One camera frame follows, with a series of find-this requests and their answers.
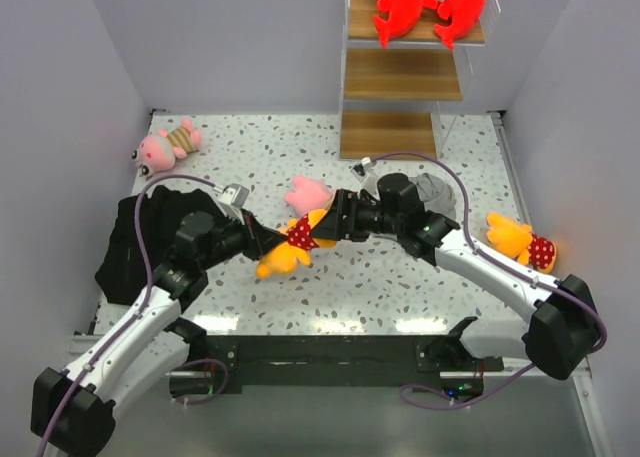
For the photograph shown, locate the black cloth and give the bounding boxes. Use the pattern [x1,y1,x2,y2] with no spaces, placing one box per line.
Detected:
[95,185,221,306]

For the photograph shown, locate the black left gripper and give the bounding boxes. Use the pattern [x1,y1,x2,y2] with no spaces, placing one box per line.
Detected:
[200,208,286,270]

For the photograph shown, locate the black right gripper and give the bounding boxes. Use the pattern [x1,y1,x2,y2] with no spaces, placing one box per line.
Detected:
[309,189,403,243]

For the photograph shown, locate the grey cloth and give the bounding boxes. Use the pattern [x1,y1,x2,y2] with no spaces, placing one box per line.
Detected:
[409,172,457,221]

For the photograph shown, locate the white wire wooden shelf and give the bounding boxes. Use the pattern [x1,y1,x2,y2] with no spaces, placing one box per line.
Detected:
[339,0,501,159]

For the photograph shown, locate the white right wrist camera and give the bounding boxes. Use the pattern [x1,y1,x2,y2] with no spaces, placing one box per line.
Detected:
[350,157,379,193]

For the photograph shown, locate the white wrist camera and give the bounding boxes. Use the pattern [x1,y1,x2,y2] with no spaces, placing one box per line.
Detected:
[213,184,249,221]
[350,157,379,193]

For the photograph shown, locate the pink plush far left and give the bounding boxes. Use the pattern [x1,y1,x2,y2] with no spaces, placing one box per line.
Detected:
[131,118,202,177]

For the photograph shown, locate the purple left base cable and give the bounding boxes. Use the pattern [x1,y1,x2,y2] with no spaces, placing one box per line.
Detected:
[172,359,230,406]

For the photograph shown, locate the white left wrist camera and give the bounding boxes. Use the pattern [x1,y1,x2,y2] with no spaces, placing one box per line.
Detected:
[213,184,249,221]

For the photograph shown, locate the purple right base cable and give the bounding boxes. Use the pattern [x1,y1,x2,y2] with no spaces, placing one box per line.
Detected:
[399,361,539,409]

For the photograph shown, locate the yellow plush polka dot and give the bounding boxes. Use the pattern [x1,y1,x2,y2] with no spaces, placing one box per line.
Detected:
[486,212,558,274]
[256,209,336,279]

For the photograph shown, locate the pink plush striped centre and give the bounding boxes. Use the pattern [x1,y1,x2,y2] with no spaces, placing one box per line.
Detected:
[284,175,334,217]

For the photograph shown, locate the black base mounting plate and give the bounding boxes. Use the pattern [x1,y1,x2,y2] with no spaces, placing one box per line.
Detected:
[168,334,505,399]

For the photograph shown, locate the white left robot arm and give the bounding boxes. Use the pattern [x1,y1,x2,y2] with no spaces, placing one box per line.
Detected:
[31,211,287,456]

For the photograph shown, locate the red shark plush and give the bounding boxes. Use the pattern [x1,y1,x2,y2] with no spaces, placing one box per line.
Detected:
[434,0,486,50]
[373,0,438,49]

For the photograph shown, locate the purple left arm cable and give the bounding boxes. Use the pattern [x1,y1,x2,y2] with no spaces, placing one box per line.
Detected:
[34,174,221,457]

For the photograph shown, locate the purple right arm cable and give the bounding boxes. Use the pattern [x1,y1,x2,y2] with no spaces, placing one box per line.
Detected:
[372,150,609,353]

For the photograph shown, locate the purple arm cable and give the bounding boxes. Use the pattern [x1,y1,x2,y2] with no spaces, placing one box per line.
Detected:
[372,150,609,353]
[34,174,221,457]

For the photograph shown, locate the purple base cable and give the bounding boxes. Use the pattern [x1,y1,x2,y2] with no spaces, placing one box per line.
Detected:
[172,359,230,406]
[399,361,539,409]

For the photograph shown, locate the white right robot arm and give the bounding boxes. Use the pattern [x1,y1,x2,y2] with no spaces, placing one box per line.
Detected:
[311,173,606,380]

